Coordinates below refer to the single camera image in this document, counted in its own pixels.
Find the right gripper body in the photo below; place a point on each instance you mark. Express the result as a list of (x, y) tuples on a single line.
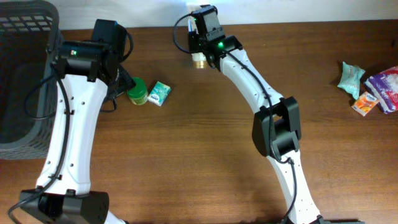
[(197, 43)]

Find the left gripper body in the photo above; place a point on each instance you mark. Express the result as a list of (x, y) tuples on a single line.
[(123, 81)]

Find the green red snack bag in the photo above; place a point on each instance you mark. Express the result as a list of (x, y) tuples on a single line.
[(138, 94)]

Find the small teal tissue pack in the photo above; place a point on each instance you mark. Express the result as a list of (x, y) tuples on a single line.
[(159, 93)]

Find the teal snack packet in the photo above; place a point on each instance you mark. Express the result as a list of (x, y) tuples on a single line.
[(351, 79)]

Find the small orange tissue pack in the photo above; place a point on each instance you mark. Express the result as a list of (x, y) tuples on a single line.
[(365, 103)]

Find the red purple pad package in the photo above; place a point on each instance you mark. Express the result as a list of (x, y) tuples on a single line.
[(384, 87)]

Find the white cream tube gold cap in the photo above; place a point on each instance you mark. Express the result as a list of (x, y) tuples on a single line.
[(199, 61)]

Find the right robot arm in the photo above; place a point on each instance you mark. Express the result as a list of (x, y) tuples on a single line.
[(276, 129)]

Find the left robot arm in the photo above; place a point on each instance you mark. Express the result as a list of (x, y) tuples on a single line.
[(88, 74)]

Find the white barcode scanner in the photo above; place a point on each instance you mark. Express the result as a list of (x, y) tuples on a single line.
[(192, 6)]

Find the dark grey plastic basket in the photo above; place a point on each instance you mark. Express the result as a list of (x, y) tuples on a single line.
[(30, 37)]

